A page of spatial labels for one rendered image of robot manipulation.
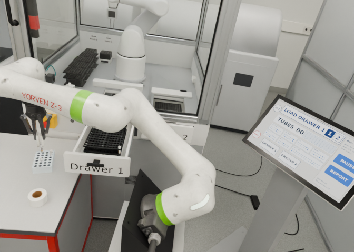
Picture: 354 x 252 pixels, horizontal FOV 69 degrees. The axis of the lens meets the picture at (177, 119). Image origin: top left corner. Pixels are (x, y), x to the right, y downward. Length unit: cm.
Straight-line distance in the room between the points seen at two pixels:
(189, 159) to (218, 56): 55
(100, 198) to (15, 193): 70
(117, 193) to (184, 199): 99
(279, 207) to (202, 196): 74
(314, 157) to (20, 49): 144
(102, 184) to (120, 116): 100
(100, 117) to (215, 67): 68
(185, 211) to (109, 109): 42
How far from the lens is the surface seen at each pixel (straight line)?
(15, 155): 154
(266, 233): 171
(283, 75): 489
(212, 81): 135
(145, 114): 100
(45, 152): 146
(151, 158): 160
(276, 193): 153
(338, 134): 133
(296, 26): 464
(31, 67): 117
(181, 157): 102
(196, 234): 212
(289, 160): 131
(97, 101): 88
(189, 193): 89
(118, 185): 179
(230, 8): 127
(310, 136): 133
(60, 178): 136
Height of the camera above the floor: 170
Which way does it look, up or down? 31 degrees down
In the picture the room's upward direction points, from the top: 10 degrees clockwise
